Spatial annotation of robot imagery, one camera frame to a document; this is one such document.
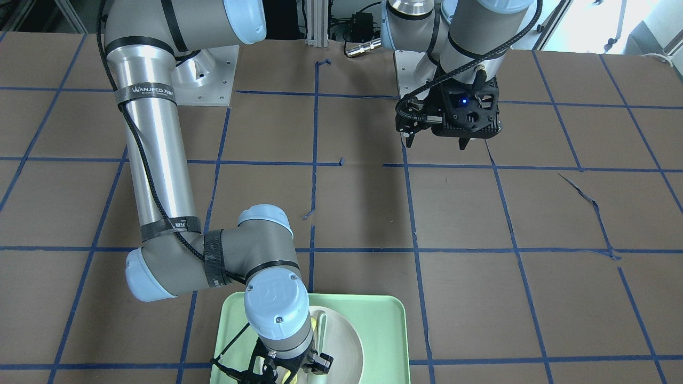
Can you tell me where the white round plate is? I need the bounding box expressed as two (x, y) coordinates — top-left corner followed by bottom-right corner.
(248, 305), (365, 383)

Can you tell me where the light green plastic tray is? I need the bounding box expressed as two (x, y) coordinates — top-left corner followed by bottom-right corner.
(215, 292), (410, 383)

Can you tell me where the black power brick background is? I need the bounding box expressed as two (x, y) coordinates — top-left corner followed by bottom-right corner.
(349, 12), (374, 39)

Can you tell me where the metal cable connector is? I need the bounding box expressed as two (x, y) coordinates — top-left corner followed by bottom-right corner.
(343, 37), (382, 59)

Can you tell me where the aluminium frame post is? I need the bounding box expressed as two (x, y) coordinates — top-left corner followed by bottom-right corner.
(305, 1), (329, 49)

